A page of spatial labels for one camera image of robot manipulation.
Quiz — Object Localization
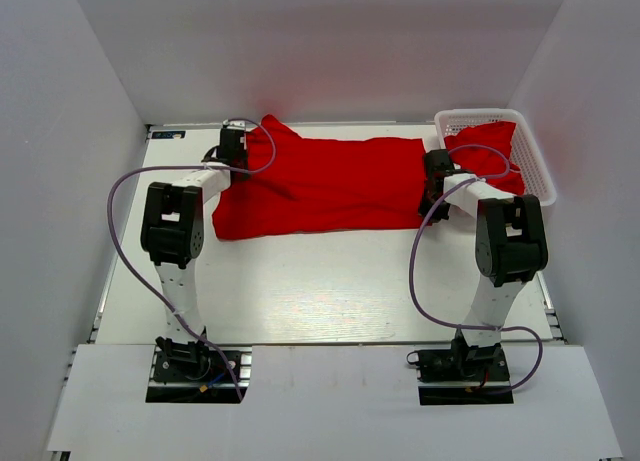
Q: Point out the red t shirts in basket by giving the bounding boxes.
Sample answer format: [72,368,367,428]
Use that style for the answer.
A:
[444,121,525,195]

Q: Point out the blue table label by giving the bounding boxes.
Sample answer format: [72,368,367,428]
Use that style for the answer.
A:
[151,130,186,139]

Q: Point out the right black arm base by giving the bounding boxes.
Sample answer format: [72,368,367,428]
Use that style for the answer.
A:
[406,331,514,406]

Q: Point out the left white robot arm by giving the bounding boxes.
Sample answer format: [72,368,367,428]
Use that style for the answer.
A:
[141,121,248,344]

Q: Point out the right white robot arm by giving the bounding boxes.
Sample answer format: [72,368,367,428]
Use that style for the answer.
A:
[419,148,548,380]

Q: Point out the white plastic basket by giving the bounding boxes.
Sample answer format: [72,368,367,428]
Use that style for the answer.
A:
[434,108,557,207]

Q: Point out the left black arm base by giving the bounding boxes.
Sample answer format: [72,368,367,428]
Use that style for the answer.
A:
[145,337,251,404]

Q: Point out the red t shirt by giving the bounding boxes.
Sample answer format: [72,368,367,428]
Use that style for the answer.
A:
[212,115,425,241]

